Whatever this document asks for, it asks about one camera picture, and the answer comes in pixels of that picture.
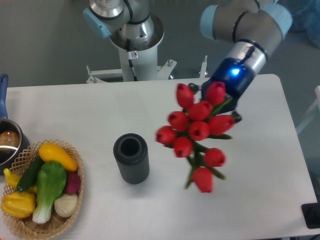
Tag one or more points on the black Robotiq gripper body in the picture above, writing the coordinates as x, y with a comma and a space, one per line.
236, 76

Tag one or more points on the red tulip bouquet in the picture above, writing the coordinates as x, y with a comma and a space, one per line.
195, 122

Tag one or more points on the dark grey ribbed vase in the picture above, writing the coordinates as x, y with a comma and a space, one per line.
131, 154

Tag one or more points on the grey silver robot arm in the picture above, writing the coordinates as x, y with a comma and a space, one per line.
255, 27

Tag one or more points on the blue plastic bag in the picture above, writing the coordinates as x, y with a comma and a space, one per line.
306, 18

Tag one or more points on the black device at table edge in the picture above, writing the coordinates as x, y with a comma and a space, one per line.
311, 214

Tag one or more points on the purple red radish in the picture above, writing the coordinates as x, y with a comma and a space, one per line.
73, 183

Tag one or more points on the yellow squash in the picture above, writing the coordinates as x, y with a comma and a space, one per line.
52, 152

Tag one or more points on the green bok choy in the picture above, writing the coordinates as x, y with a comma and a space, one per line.
51, 180

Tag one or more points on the white garlic bulb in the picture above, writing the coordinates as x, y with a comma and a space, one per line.
66, 205

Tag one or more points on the dark green cucumber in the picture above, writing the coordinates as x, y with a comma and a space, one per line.
29, 176

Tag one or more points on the small yellow gourd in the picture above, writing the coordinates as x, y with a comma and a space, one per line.
13, 179

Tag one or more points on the yellow bell pepper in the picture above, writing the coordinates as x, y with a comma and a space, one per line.
18, 204

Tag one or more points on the woven wicker basket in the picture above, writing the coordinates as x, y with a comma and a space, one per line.
25, 228

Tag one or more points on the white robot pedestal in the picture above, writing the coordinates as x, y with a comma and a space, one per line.
137, 46

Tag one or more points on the white metal frame right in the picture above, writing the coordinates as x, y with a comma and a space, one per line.
310, 113

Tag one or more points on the blue handled saucepan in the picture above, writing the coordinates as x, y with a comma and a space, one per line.
12, 139

